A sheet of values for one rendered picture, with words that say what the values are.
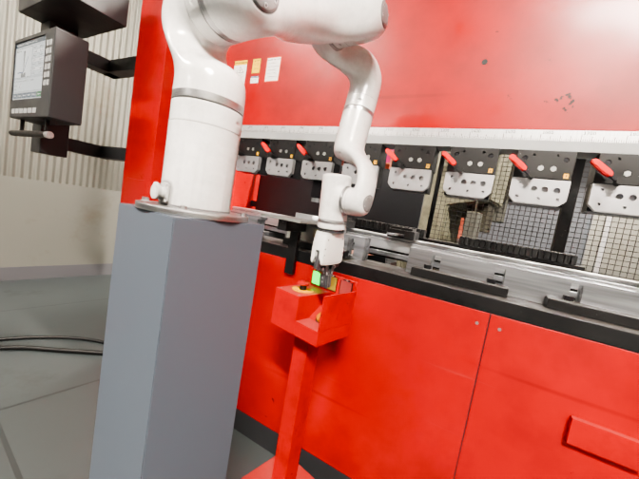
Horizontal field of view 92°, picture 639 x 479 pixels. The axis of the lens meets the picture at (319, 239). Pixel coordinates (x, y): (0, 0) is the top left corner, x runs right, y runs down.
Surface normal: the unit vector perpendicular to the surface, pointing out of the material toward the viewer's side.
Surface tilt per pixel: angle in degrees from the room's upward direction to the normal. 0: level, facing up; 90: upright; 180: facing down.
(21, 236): 90
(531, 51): 90
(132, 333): 90
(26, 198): 90
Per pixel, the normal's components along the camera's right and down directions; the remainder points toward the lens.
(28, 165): 0.80, 0.18
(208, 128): 0.37, 0.15
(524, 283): -0.48, 0.00
